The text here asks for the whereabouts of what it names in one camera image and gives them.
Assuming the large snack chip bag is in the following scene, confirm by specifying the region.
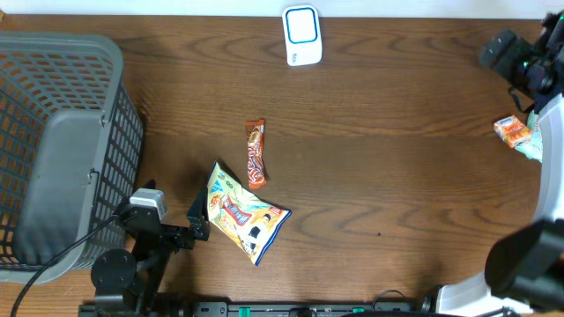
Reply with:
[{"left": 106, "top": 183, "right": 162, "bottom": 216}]
[{"left": 206, "top": 162, "right": 292, "bottom": 266}]

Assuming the orange red snack bar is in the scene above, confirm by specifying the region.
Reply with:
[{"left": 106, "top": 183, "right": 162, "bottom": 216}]
[{"left": 245, "top": 120, "right": 267, "bottom": 189}]

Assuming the small orange tissue box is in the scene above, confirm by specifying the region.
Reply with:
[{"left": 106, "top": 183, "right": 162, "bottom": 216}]
[{"left": 493, "top": 115, "right": 532, "bottom": 148}]

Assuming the mint green wipes packet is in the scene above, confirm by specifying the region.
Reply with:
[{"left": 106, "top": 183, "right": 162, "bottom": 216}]
[{"left": 515, "top": 112, "right": 543, "bottom": 162}]

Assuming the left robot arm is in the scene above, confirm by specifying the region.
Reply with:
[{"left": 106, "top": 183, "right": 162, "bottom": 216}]
[{"left": 78, "top": 180, "right": 211, "bottom": 316}]

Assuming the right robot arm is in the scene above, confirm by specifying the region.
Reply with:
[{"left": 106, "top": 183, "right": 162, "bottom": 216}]
[{"left": 423, "top": 13, "right": 563, "bottom": 316}]

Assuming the white barcode scanner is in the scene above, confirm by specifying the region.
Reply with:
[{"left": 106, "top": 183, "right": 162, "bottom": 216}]
[{"left": 282, "top": 4, "right": 323, "bottom": 67}]

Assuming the grey plastic basket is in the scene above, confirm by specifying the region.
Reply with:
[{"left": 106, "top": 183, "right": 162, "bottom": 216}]
[{"left": 1, "top": 32, "right": 144, "bottom": 284}]

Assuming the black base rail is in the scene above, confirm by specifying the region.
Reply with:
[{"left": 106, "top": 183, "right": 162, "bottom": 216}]
[{"left": 78, "top": 290, "right": 522, "bottom": 317}]

